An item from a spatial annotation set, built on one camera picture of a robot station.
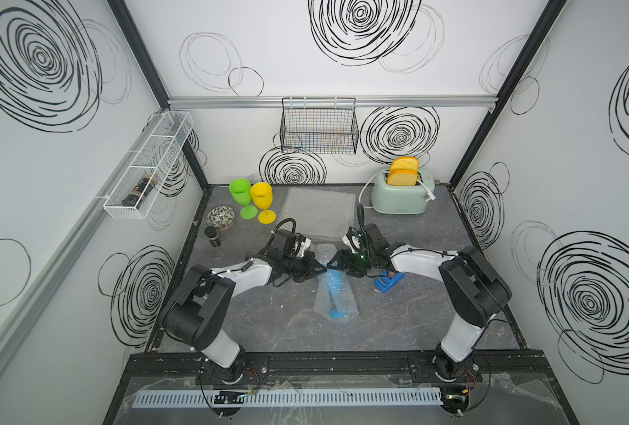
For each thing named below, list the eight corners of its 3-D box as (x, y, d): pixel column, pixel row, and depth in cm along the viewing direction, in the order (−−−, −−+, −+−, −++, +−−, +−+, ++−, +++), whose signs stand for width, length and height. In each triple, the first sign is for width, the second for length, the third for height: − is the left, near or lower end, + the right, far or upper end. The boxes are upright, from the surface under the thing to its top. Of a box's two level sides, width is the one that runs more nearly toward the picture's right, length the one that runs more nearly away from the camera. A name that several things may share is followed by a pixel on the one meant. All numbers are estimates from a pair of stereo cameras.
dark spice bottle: (213, 251, 101) (205, 237, 93) (211, 242, 103) (203, 227, 96) (222, 248, 102) (215, 234, 94) (220, 239, 104) (212, 224, 97)
